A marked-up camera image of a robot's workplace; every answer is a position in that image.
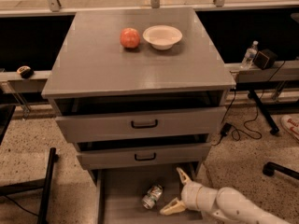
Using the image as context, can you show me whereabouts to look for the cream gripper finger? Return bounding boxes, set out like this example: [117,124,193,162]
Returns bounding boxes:
[177,167,192,185]
[160,198,187,216]

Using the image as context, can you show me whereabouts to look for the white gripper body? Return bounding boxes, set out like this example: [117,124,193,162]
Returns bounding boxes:
[181,181,203,210]

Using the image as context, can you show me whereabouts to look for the green 7up can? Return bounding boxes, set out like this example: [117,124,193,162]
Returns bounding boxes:
[141,185,164,209]

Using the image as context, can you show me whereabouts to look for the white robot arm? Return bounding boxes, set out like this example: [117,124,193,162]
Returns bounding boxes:
[160,167,290,224]

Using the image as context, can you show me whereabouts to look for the grey bottom drawer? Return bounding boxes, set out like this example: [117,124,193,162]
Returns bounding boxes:
[94,164,216,224]

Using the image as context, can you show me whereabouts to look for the grey drawer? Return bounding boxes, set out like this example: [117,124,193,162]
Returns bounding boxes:
[56,107,226,143]
[94,164,216,224]
[77,143,211,170]

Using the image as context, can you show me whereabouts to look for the grey middle drawer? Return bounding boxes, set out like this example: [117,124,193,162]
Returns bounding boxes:
[77,143,211,170]

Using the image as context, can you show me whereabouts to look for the grey drawer cabinet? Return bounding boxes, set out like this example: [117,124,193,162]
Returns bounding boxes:
[40,7,236,185]

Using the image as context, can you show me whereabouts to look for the grey top drawer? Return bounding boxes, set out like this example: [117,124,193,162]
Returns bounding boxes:
[56,107,226,143]

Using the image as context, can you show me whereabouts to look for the black caster leg right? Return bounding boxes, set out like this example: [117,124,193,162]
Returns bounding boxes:
[263,162,299,180]

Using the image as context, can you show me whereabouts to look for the black stand leg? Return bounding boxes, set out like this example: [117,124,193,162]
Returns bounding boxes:
[249,90,279,135]

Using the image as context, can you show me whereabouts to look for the white red sneaker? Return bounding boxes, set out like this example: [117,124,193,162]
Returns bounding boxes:
[280,115,299,143]

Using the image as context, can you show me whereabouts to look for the clear water bottle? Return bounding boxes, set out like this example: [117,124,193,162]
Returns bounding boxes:
[241,41,259,69]

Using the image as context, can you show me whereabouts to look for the white bowl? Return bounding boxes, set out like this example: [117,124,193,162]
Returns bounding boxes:
[143,25,182,50]

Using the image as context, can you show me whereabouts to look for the small black box speaker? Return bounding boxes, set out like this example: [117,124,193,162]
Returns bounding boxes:
[254,49,278,70]

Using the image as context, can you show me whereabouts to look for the red apple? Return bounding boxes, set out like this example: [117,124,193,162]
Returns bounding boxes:
[120,28,140,49]

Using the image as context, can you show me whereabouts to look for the black yellow tape measure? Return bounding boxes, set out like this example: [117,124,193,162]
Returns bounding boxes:
[17,65,34,78]

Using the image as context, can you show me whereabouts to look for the black power adapter cable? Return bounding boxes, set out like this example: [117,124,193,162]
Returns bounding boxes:
[211,60,287,147]

